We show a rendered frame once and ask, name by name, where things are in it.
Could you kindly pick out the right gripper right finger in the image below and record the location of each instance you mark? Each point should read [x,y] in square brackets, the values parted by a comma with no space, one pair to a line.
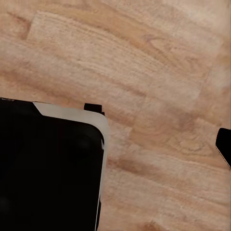
[223,142]

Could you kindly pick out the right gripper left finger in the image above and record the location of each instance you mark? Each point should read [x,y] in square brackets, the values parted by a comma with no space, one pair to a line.
[12,143]

